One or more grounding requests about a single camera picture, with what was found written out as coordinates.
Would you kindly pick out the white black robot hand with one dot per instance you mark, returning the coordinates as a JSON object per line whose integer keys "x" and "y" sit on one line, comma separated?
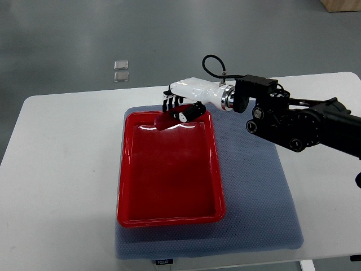
{"x": 199, "y": 90}

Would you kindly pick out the red pepper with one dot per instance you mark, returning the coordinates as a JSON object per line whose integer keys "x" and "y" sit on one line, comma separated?
{"x": 169, "y": 118}

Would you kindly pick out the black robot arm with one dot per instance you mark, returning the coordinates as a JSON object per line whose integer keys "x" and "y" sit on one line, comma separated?
{"x": 295, "y": 124}

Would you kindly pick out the red plastic tray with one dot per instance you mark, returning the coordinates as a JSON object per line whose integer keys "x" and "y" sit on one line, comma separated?
{"x": 171, "y": 176}

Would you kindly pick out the upper metal floor plate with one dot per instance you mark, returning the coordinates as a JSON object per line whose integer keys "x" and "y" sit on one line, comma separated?
{"x": 121, "y": 64}

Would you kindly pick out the grey-blue mesh mat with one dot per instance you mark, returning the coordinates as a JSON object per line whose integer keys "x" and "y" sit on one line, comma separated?
{"x": 260, "y": 212}

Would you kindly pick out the wooden box corner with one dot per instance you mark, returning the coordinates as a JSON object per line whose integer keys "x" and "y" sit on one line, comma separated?
{"x": 341, "y": 5}

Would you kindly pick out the white table leg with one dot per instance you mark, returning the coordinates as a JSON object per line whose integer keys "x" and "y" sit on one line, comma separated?
{"x": 307, "y": 265}

